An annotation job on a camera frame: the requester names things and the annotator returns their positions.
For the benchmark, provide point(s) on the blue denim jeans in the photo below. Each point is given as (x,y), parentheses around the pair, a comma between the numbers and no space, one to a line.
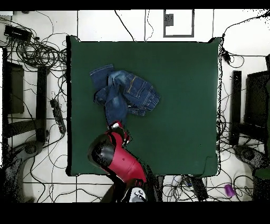
(137,88)

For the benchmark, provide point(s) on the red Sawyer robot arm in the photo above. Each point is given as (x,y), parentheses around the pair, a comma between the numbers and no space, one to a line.
(124,160)

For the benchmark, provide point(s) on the dark green table cloth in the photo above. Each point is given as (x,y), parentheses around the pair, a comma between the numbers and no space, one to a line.
(179,105)

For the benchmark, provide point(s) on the black power strip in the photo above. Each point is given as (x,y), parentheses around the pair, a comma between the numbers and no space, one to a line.
(199,189)
(58,115)

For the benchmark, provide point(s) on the purple object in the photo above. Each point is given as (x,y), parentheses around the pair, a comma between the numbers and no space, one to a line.
(229,190)

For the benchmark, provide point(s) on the black power adapter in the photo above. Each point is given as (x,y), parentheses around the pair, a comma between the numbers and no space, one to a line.
(226,56)

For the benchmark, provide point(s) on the black box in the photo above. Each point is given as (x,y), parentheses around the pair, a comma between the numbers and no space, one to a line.
(16,32)

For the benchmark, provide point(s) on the green object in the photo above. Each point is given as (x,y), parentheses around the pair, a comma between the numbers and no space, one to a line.
(262,173)

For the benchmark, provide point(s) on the black table frame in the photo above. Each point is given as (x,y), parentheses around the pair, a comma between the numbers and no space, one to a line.
(236,95)
(41,95)

